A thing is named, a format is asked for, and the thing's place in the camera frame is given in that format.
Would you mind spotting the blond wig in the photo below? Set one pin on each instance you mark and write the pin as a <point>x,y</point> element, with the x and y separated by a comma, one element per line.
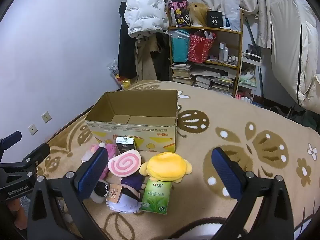
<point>197,11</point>

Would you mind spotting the white plastic bag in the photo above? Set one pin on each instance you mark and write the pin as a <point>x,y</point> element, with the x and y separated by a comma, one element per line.
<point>232,10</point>

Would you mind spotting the green tissue pack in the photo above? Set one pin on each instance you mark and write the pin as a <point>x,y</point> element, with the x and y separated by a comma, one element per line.
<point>156,195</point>

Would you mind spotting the stack of books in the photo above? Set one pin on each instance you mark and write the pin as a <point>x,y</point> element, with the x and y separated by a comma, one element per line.
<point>181,73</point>

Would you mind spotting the pile of magazines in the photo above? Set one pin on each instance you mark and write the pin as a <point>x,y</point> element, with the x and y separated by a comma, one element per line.
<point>210,80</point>

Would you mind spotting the plastic bag of toys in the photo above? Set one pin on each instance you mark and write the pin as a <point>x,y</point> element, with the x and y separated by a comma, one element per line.
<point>122,82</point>

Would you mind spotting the wooden shelf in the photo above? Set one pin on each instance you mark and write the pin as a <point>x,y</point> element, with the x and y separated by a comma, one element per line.
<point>232,31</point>

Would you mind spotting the colourful printed bag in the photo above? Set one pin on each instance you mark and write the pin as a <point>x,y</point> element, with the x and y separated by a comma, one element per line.
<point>178,10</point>

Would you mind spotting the pink swirl plush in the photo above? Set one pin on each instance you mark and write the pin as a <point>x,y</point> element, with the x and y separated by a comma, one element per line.
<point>123,163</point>

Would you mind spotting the pale pink striped pouch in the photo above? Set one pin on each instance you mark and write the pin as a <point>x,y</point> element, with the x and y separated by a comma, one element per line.
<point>87,155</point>

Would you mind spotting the black hanging coat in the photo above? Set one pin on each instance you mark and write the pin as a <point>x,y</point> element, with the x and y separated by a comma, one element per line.
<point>126,52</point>

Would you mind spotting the cream folded duvet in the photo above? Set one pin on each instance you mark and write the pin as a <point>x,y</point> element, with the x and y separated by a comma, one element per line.
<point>287,42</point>

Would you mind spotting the person's left hand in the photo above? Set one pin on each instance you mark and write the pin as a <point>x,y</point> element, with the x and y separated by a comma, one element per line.
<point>16,212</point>

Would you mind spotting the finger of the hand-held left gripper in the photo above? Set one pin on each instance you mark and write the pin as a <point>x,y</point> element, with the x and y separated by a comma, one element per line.
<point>11,138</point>
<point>37,152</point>

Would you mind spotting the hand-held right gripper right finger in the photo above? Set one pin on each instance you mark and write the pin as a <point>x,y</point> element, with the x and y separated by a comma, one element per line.
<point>226,176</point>

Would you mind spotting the clear plastic bag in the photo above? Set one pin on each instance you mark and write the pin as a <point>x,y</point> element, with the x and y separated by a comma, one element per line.
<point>180,33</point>

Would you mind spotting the red gift bag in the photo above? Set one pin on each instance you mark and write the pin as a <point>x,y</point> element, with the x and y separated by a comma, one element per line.
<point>198,50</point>

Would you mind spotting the purple-haired plush doll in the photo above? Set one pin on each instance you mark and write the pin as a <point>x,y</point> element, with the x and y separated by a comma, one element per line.
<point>132,182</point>

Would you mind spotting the beige hanging coat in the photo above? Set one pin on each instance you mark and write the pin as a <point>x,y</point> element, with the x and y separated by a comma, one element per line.
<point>145,62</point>

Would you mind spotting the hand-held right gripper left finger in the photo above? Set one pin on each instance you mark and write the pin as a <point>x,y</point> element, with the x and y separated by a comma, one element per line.
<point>92,173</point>

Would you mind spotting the black-haired plush doll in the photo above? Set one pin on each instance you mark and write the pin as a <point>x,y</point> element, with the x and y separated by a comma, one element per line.
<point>100,188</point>

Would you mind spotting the black gift box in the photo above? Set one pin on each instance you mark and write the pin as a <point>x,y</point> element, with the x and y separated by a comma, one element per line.
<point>214,20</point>

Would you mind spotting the pink plush toy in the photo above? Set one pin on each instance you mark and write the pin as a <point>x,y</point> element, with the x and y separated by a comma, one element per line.
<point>111,150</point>

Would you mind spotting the cardboard box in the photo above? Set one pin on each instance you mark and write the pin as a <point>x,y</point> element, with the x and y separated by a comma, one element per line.
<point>150,133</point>

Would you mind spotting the teal bag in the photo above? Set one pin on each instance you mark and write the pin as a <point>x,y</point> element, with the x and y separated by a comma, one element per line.
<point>180,51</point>

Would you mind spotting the small black carton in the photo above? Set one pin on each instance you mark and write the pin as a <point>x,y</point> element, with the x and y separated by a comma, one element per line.
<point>125,145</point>

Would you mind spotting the white wall socket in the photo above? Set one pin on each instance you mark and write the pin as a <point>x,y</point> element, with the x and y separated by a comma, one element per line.
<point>46,117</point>
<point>33,129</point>

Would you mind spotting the dark green bag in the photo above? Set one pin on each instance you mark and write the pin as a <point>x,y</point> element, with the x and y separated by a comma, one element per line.
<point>307,120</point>

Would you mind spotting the row of cosmetic bottles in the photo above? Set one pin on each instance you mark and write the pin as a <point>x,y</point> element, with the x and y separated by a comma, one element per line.
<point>222,51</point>

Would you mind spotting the dark hanging garment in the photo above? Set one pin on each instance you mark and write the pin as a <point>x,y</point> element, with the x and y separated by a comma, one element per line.
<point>163,60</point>

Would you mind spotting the yellow dog plush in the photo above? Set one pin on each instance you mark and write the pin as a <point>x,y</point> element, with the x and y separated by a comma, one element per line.
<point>165,166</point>

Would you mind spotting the white metal cart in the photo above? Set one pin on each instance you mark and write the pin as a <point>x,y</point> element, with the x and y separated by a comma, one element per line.
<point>250,56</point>

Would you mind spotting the white puffer jacket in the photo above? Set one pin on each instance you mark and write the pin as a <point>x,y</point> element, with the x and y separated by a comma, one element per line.
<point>145,7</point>

